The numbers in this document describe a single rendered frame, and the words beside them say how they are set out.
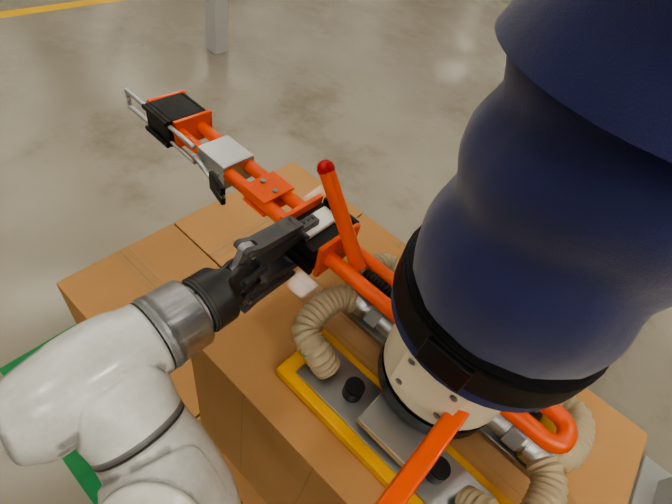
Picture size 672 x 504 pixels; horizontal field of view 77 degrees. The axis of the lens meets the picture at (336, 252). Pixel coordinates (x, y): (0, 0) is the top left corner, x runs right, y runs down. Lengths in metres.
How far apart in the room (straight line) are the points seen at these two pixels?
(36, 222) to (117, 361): 2.05
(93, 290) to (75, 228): 0.98
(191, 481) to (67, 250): 1.92
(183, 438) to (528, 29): 0.46
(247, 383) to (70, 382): 0.25
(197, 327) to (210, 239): 1.05
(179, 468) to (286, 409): 0.19
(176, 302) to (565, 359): 0.37
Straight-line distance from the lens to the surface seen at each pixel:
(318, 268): 0.60
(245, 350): 0.65
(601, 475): 0.77
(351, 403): 0.61
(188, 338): 0.49
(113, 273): 1.48
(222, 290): 0.51
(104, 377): 0.47
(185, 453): 0.49
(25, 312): 2.17
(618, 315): 0.36
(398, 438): 0.59
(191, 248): 1.51
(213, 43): 3.85
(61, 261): 2.29
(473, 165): 0.33
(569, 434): 0.58
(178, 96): 0.85
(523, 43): 0.29
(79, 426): 0.48
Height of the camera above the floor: 1.69
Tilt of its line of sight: 48 degrees down
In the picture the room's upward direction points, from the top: 17 degrees clockwise
